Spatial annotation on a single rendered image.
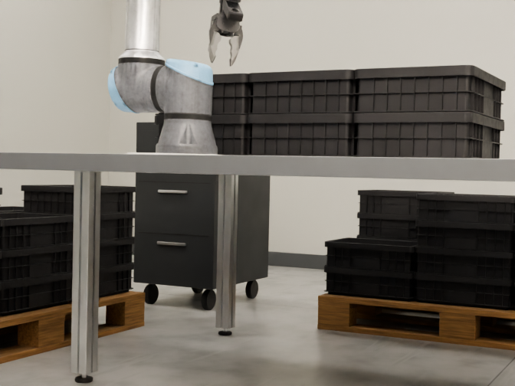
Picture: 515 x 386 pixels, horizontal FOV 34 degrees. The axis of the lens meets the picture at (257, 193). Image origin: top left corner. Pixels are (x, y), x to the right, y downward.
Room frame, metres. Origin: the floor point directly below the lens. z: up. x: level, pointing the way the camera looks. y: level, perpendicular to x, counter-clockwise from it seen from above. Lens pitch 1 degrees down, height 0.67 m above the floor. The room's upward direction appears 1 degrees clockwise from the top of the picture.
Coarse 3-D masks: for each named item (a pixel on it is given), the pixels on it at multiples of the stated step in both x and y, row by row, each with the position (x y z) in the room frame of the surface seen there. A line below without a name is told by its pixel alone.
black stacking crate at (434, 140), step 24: (360, 120) 2.13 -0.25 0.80; (384, 120) 2.10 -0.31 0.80; (408, 120) 2.07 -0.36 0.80; (432, 120) 2.04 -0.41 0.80; (456, 120) 2.02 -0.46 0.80; (480, 120) 2.08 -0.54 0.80; (360, 144) 2.14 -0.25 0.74; (384, 144) 2.11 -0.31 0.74; (408, 144) 2.08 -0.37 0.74; (432, 144) 2.06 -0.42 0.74; (456, 144) 2.03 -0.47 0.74; (480, 144) 2.13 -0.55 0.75
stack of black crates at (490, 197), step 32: (416, 224) 3.53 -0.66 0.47; (448, 224) 3.46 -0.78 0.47; (480, 224) 3.41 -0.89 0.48; (512, 224) 3.36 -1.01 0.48; (448, 256) 3.47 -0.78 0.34; (480, 256) 3.41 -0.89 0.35; (512, 256) 3.36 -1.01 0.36; (416, 288) 3.53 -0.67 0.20; (448, 288) 3.47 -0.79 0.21; (480, 288) 3.42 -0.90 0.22; (512, 288) 3.40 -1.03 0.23
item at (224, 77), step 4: (216, 76) 2.32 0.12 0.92; (220, 76) 2.31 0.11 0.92; (224, 76) 2.31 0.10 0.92; (228, 76) 2.30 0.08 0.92; (232, 76) 2.30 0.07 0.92; (236, 76) 2.29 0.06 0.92; (240, 76) 2.29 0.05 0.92; (244, 76) 2.28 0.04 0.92; (248, 76) 2.29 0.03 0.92; (216, 80) 2.32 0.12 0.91; (220, 80) 2.31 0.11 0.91; (224, 80) 2.31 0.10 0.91; (228, 80) 2.30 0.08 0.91; (232, 80) 2.30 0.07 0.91; (236, 80) 2.29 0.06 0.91; (240, 80) 2.29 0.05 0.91; (244, 80) 2.28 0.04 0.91; (248, 80) 2.29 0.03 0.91
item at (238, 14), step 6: (228, 0) 2.56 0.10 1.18; (222, 6) 2.56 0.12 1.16; (228, 6) 2.51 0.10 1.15; (234, 6) 2.53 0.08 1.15; (228, 12) 2.48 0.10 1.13; (234, 12) 2.48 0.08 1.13; (240, 12) 2.49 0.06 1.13; (228, 18) 2.48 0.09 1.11; (234, 18) 2.49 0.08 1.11; (240, 18) 2.49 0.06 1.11
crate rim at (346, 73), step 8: (264, 72) 2.25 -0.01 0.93; (272, 72) 2.24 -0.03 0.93; (280, 72) 2.23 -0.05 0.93; (288, 72) 2.22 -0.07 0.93; (296, 72) 2.21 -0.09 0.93; (304, 72) 2.20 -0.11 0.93; (312, 72) 2.19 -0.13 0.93; (320, 72) 2.18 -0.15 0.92; (328, 72) 2.17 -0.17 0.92; (336, 72) 2.16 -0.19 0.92; (344, 72) 2.15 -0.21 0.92; (352, 72) 2.15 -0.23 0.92; (256, 80) 2.26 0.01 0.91; (264, 80) 2.25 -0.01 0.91; (272, 80) 2.24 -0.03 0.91; (280, 80) 2.23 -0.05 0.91
